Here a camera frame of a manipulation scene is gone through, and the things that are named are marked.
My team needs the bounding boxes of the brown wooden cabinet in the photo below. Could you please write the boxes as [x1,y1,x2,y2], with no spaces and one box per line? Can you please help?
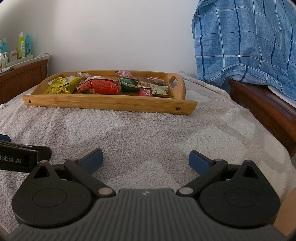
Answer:
[0,58,50,105]

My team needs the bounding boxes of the red gold nut packet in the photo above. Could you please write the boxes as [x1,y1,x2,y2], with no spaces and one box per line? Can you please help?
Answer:
[77,77,122,95]

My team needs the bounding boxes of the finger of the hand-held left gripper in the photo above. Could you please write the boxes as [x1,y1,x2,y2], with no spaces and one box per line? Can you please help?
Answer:
[0,134,52,161]

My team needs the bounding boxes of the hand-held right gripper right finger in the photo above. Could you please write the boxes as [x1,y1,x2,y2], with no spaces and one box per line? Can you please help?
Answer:
[177,150,265,198]

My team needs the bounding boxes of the brown nut packet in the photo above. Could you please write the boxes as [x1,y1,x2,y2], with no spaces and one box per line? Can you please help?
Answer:
[150,77,171,88]

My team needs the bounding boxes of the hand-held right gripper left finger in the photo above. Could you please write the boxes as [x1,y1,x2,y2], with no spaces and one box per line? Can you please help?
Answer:
[29,148,116,198]

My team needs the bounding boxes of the white cable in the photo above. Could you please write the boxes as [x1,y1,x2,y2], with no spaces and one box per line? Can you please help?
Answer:
[32,53,51,77]

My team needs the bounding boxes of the yellow snack packet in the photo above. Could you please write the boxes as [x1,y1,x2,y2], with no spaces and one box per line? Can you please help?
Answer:
[44,77,83,94]

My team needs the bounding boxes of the small pale snack packet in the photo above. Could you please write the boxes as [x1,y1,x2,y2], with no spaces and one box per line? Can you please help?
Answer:
[150,84,170,96]

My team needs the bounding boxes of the blue checked cloth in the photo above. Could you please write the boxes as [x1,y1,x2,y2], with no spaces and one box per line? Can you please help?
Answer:
[192,0,296,100]

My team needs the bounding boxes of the thin red snack packet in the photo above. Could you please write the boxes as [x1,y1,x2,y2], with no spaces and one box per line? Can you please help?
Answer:
[115,70,134,79]

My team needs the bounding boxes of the tan cereal snack packet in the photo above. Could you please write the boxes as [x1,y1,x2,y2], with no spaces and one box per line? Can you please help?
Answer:
[138,80,154,89]

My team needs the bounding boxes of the green snack packet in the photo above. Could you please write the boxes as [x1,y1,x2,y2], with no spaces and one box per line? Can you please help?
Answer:
[119,77,140,92]

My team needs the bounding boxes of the wooden tray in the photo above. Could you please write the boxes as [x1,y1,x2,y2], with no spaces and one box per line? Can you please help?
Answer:
[22,70,198,116]

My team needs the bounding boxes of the grey patterned blanket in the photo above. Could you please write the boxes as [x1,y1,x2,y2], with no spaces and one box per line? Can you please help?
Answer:
[0,72,292,235]

